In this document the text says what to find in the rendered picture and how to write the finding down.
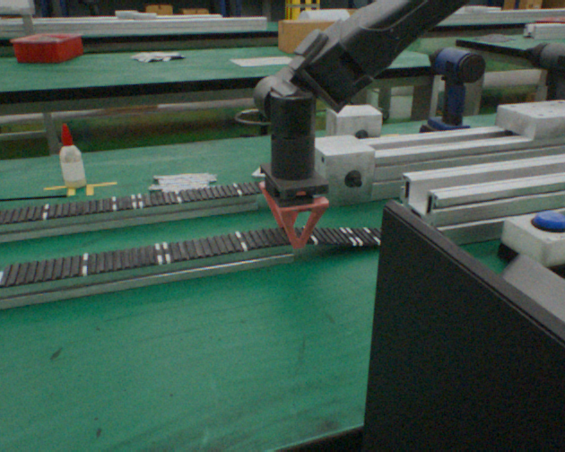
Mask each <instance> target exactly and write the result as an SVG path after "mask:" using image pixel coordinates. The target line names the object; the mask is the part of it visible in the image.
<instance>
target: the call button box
mask: <svg viewBox="0 0 565 452"><path fill-rule="evenodd" d="M519 253H523V254H525V255H526V256H528V257H529V258H531V259H533V260H534V261H536V262H537V263H539V264H540V265H542V266H544V267H546V268H547V269H549V270H550V271H553V272H554V273H556V274H557V275H559V276H560V277H562V279H565V228H563V229H553V228H547V227H544V226H542V225H539V224H538V223H536V222H535V214H529V215H523V216H518V217H510V218H507V219H505V221H504V226H503V231H502V235H501V243H500V246H499V251H498V257H500V258H501V259H503V260H504V261H506V262H507V263H508V264H509V263H510V262H511V261H512V260H514V259H515V258H516V257H517V255H518V254H519Z"/></svg>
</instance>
